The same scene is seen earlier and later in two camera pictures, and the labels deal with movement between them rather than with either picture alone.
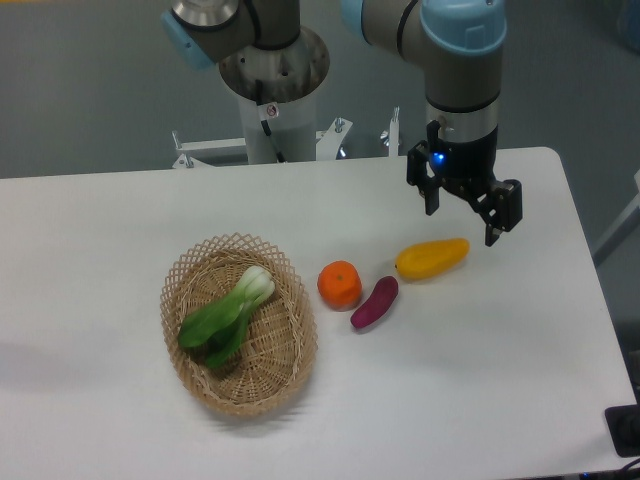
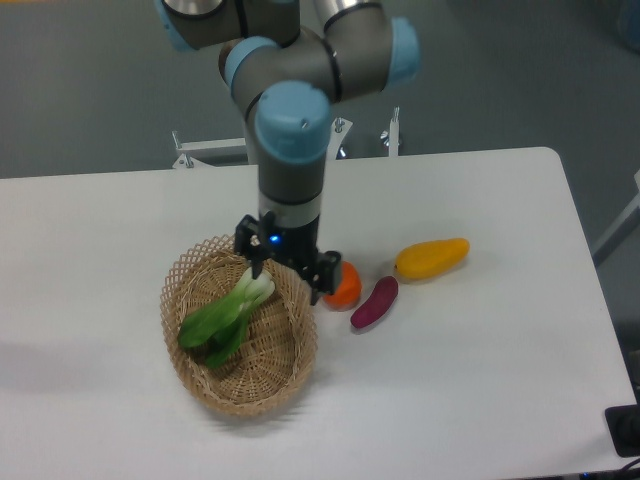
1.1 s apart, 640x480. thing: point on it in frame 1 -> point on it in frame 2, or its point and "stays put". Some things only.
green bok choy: x=219 y=328 stays put
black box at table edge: x=624 y=426 stays put
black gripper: x=467 y=167 -> x=295 y=246
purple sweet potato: x=378 y=302 stays put
